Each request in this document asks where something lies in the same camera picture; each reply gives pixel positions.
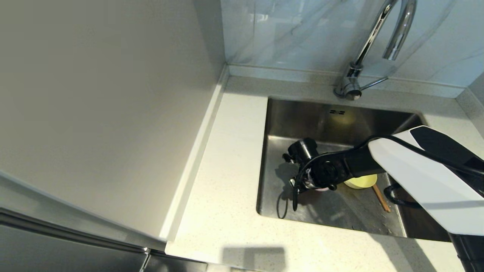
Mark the beige tall cabinet side panel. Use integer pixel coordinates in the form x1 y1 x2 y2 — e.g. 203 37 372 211
0 0 229 250

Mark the yellow plastic bowl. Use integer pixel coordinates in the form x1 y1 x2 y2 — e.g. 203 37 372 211
343 174 378 190

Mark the stainless steel sink basin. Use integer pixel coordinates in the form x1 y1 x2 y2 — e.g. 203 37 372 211
256 97 482 244

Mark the chrome cabinet handle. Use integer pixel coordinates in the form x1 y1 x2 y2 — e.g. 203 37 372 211
138 246 152 272

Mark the thin chrome faucet lever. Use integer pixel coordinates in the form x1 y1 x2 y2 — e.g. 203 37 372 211
359 77 389 91

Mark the grey cabinet door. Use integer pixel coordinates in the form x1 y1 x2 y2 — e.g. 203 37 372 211
0 207 148 272

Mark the brown wooden chopstick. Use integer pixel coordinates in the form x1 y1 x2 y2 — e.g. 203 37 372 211
373 184 391 213
372 184 390 213

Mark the chrome gooseneck faucet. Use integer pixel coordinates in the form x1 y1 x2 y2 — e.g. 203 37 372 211
333 0 416 102

